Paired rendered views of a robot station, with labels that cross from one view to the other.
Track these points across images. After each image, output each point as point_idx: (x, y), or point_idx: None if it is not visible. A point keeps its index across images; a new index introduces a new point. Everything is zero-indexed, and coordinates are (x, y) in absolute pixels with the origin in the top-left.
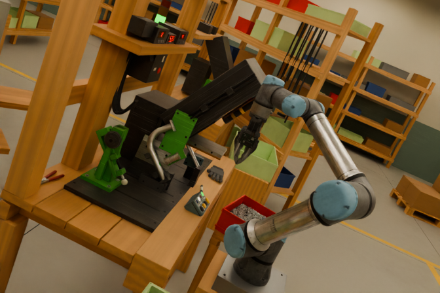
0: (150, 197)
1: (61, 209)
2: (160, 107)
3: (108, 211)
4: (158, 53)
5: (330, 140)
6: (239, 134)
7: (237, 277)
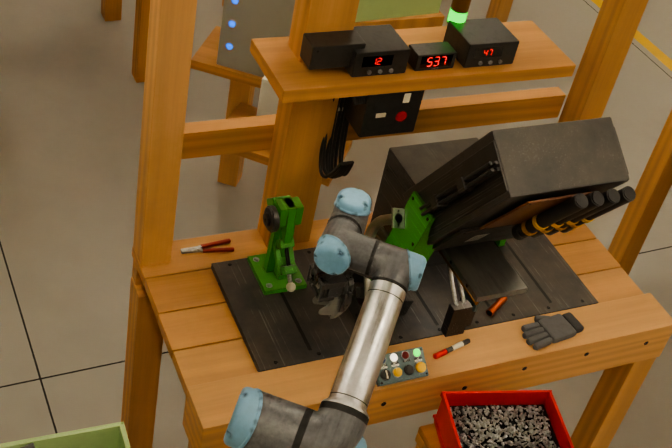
0: (326, 324)
1: (172, 295)
2: (410, 179)
3: (234, 320)
4: (363, 93)
5: (355, 332)
6: (308, 271)
7: None
